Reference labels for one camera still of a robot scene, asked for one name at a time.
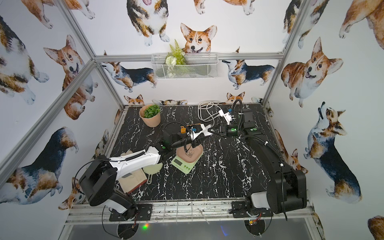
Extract white power strip cord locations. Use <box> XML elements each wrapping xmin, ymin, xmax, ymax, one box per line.
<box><xmin>197</xmin><ymin>100</ymin><xmax>225</xmax><ymax>127</ymax></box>

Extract beige work glove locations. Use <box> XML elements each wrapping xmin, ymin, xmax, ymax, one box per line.
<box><xmin>118</xmin><ymin>169</ymin><xmax>148</xmax><ymax>194</ymax></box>

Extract white wire wall basket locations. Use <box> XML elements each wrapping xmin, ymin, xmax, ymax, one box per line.
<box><xmin>151</xmin><ymin>53</ymin><xmax>219</xmax><ymax>80</ymax></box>

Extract white charger adapter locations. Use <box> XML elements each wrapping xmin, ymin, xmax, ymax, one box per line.
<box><xmin>200</xmin><ymin>124</ymin><xmax>213</xmax><ymax>137</ymax></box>

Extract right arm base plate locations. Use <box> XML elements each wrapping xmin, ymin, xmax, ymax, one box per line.
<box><xmin>229</xmin><ymin>201</ymin><xmax>274</xmax><ymax>218</ymax></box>

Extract green electronic kitchen scale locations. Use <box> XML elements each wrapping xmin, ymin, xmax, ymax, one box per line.
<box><xmin>171</xmin><ymin>156</ymin><xmax>199</xmax><ymax>175</ymax></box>

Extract artificial fern with flower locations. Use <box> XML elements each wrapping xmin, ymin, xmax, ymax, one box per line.
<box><xmin>165</xmin><ymin>40</ymin><xmax>187</xmax><ymax>78</ymax></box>

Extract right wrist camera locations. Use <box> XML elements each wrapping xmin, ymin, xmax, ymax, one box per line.
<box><xmin>219</xmin><ymin>110</ymin><xmax>233</xmax><ymax>125</ymax></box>

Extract pink square plate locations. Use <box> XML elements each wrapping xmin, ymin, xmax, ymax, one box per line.
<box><xmin>176</xmin><ymin>145</ymin><xmax>204</xmax><ymax>163</ymax></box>

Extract green hand brush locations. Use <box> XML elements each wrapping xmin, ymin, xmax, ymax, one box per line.
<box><xmin>143</xmin><ymin>163</ymin><xmax>163</xmax><ymax>185</ymax></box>

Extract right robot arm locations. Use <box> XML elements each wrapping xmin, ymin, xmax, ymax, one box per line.
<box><xmin>208</xmin><ymin>110</ymin><xmax>307</xmax><ymax>215</ymax></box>

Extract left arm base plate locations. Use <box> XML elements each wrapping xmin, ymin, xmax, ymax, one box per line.
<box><xmin>109</xmin><ymin>204</ymin><xmax>153</xmax><ymax>222</ymax></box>

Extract terracotta pot with plant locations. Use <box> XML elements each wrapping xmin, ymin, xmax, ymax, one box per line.
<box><xmin>139</xmin><ymin>104</ymin><xmax>161</xmax><ymax>128</ymax></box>

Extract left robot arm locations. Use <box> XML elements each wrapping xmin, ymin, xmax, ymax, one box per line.
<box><xmin>79</xmin><ymin>124</ymin><xmax>212</xmax><ymax>220</ymax></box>

